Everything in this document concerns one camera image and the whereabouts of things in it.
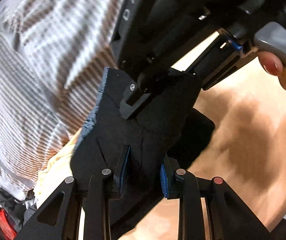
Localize black pants with patterned lining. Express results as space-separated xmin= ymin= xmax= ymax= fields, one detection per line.
xmin=70 ymin=67 xmax=215 ymax=239

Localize orange bed sheet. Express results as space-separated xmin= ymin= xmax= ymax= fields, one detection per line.
xmin=32 ymin=60 xmax=286 ymax=240

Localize grey striped duvet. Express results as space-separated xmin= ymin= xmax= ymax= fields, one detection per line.
xmin=0 ymin=0 xmax=123 ymax=200

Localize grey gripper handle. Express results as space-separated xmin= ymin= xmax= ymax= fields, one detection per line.
xmin=253 ymin=22 xmax=286 ymax=65

